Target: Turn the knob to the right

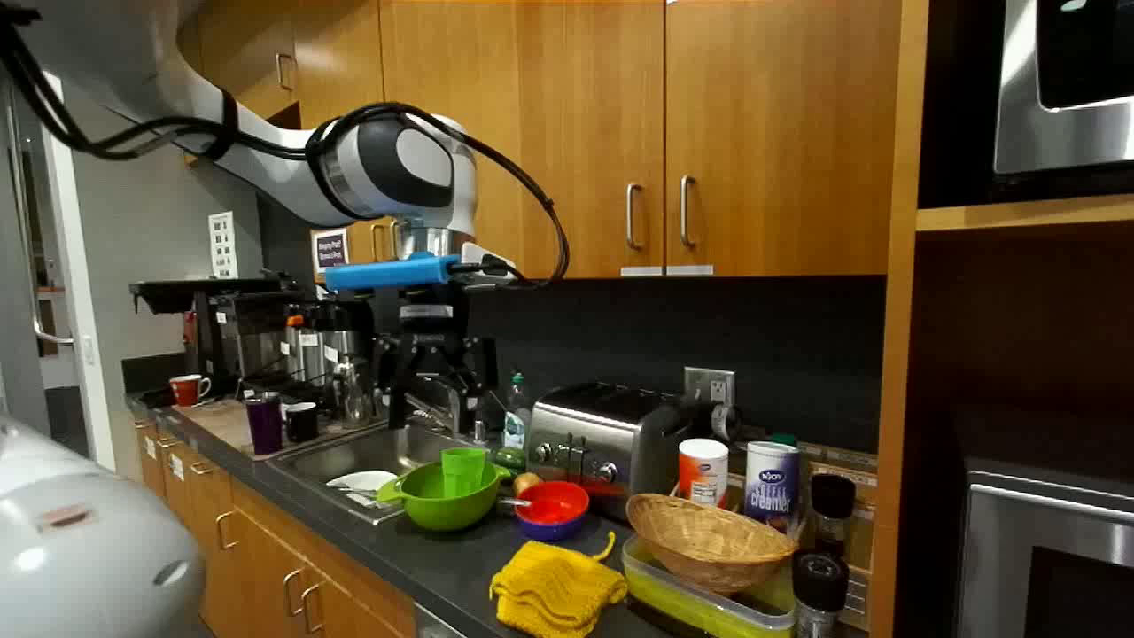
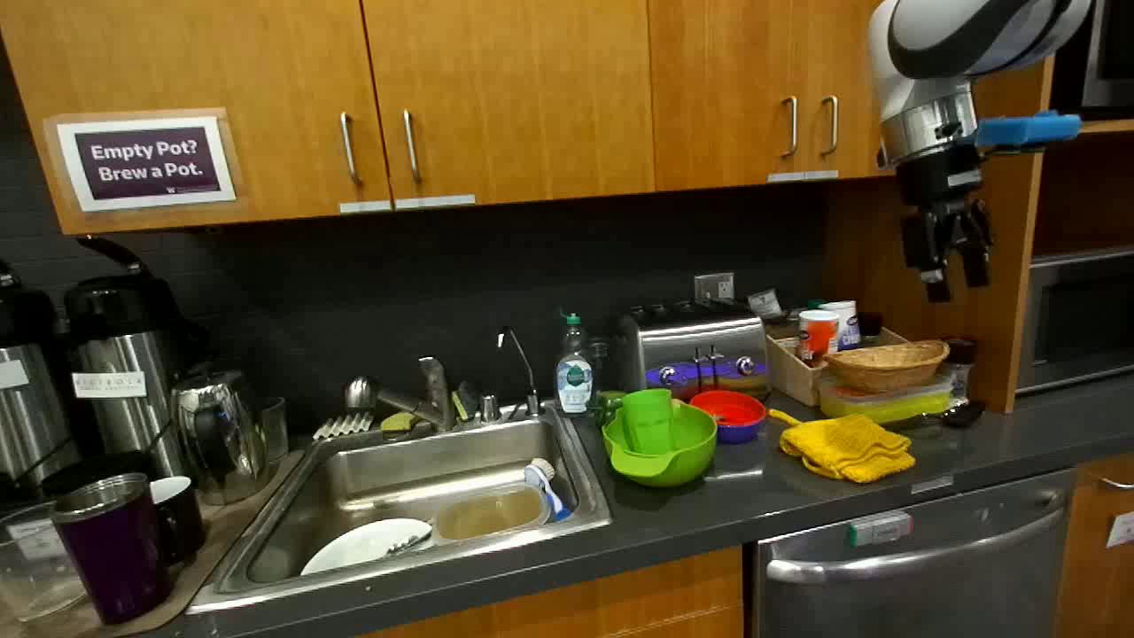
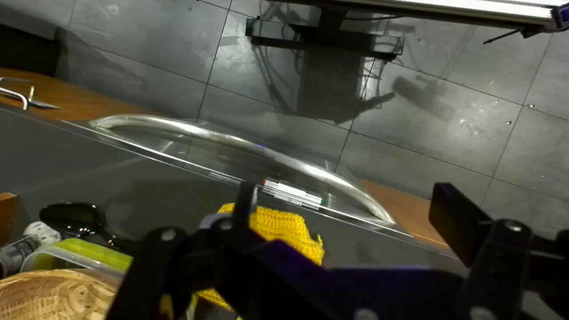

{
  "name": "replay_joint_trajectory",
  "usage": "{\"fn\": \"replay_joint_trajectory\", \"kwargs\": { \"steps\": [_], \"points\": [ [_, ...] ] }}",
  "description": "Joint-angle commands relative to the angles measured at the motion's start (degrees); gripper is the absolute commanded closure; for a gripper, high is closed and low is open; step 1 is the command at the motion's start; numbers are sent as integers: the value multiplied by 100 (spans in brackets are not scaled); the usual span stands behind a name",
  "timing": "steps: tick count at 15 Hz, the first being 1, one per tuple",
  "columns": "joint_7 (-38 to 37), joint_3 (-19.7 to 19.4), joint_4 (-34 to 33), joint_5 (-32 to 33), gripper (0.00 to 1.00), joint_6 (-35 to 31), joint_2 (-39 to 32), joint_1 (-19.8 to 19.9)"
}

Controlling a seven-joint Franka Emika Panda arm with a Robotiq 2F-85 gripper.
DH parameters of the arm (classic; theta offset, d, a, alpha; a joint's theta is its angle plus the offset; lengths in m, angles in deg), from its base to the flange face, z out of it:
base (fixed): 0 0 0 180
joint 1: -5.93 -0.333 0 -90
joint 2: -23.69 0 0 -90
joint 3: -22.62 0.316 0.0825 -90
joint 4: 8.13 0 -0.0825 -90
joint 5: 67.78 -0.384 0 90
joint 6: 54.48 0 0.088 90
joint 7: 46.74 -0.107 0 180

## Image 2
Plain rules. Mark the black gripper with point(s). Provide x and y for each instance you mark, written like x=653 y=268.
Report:
x=939 y=183

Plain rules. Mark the chrome toaster knob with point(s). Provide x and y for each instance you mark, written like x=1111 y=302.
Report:
x=746 y=366
x=666 y=378

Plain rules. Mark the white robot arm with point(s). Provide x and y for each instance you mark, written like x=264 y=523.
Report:
x=932 y=72

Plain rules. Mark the white canister blue label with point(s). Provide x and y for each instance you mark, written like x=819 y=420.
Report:
x=849 y=321

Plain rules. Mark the wicker basket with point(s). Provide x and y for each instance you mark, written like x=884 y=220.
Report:
x=886 y=361

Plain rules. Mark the built-in steel appliance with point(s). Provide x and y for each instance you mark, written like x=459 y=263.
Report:
x=1082 y=321

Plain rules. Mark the yellow knitted cloth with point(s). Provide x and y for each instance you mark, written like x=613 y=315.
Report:
x=849 y=449

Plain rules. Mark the steel microwave oven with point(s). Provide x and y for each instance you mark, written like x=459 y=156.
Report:
x=1111 y=54

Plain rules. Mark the silver toaster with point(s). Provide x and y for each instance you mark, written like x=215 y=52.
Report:
x=694 y=341

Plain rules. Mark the red plastic bowl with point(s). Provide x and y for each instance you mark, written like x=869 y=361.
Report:
x=726 y=407

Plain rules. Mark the blue plastic bowl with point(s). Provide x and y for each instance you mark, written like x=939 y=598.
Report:
x=741 y=432

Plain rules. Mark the stainless steel dishwasher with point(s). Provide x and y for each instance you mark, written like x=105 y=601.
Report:
x=908 y=567

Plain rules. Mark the green plastic cup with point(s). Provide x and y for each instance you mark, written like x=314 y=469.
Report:
x=646 y=420

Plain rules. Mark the green plastic bowl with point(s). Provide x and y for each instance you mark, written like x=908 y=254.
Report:
x=659 y=463

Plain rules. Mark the dish soap bottle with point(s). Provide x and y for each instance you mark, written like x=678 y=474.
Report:
x=576 y=372

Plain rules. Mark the thin gooseneck tap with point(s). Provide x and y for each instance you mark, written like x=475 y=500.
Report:
x=524 y=366

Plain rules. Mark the blue white dish brush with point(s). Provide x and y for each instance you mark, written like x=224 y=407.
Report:
x=547 y=485

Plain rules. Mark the wooden base cabinet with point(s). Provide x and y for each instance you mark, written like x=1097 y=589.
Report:
x=590 y=604

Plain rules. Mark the bowl with brown water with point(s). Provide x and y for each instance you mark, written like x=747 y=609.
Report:
x=490 y=514

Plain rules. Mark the chrome sink faucet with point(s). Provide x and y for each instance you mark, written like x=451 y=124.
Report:
x=433 y=392

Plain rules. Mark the stainless steel sink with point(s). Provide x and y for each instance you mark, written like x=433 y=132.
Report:
x=412 y=482

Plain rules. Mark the white plate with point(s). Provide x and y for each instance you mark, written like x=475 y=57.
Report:
x=358 y=548

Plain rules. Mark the glass coffee carafe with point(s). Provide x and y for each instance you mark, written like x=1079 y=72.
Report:
x=215 y=429

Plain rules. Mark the brown serving tray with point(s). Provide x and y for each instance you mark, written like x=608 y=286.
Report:
x=224 y=534

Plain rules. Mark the wooden cabinet door with sign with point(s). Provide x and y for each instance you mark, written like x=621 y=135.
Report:
x=189 y=72

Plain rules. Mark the purple white sign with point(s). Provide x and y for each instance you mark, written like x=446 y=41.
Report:
x=144 y=159

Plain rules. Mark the black mug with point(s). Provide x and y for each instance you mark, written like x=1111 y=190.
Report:
x=178 y=518

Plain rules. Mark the purple mug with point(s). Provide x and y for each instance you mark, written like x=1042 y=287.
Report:
x=112 y=552

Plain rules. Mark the clear plastic container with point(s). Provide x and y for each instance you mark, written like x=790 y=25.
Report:
x=32 y=567

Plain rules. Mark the wall power outlet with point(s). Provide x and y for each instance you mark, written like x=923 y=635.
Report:
x=714 y=287

